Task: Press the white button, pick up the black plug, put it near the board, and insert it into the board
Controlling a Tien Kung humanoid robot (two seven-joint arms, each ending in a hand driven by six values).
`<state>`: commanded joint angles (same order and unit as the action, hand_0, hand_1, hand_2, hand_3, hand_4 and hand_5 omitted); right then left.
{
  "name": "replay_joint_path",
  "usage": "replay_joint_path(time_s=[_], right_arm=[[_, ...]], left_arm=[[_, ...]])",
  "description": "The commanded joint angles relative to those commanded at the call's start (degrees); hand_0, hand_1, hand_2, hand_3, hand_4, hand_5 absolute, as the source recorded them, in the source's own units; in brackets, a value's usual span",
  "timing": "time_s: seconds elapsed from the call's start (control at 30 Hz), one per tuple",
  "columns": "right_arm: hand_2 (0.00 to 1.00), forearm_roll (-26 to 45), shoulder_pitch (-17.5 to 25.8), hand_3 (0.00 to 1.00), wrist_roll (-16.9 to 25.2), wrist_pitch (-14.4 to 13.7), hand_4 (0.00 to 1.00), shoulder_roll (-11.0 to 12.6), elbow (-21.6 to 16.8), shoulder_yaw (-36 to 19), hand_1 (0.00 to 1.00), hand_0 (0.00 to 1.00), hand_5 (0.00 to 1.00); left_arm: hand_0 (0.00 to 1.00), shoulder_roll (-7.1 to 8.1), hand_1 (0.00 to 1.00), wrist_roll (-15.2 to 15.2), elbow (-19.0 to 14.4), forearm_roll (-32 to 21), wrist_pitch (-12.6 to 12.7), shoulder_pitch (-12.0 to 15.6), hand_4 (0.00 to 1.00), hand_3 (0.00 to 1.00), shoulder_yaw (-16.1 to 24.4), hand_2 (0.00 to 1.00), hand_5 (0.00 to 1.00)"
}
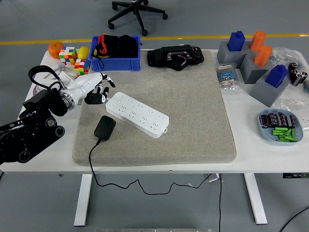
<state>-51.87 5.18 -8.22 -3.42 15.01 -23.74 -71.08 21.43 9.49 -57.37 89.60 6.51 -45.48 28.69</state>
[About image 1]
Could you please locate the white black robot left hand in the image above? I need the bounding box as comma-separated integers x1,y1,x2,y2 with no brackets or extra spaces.
63,72,116,105

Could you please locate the black plug with cord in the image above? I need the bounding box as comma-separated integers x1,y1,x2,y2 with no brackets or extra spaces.
88,115,213,195

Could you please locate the white power strip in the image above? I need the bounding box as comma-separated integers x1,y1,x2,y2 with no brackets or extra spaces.
105,91,170,139

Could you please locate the small multicolour puzzle cube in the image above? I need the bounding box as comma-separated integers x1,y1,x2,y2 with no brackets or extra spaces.
73,58,91,77

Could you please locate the yellow lemon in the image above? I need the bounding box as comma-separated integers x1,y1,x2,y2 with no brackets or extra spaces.
76,46,91,60

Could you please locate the large multicolour puzzle cube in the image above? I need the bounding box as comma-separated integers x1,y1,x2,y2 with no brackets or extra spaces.
58,45,78,66

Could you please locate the blue plastic bin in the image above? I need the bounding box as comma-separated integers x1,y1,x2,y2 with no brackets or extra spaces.
88,35,142,72

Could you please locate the orange fruit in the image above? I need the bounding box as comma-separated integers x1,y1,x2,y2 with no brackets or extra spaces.
48,42,65,59

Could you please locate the black red yellow cloth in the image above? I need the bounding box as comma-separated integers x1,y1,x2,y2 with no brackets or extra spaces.
90,33,140,69

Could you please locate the black electronic device housing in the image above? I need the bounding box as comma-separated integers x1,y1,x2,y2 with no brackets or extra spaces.
146,44,205,72

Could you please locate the grey-brown mat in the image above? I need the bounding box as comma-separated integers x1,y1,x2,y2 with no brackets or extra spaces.
72,49,237,167

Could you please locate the white table leg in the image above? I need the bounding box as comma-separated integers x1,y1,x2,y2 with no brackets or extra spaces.
243,173,268,225
73,174,94,227

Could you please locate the clear bag of resistors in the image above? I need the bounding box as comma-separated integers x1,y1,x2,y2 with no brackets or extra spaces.
215,63,242,94

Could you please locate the blue peg block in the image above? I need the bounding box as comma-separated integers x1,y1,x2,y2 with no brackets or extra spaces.
265,64,289,88
227,30,246,52

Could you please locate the orange cylinder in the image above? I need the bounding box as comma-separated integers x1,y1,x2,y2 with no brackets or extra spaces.
249,30,267,52
253,45,273,67

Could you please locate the grey stepped block holder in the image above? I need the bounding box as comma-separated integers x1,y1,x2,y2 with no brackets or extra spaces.
216,40,290,108

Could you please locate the light blue tray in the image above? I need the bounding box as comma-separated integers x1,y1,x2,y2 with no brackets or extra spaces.
258,108,304,145

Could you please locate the crumpled clear plastic bag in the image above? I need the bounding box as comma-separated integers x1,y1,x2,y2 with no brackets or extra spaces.
280,99,309,132

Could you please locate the black table control box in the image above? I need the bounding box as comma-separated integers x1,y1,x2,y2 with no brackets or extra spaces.
282,172,309,179

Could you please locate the white square wall plate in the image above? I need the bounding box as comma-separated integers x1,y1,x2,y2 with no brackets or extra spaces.
58,71,77,84

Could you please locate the thin black floor cable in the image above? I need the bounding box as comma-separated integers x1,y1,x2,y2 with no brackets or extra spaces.
218,173,223,232

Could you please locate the curved black floor cable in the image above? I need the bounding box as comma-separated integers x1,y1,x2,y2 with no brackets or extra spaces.
280,206,309,232

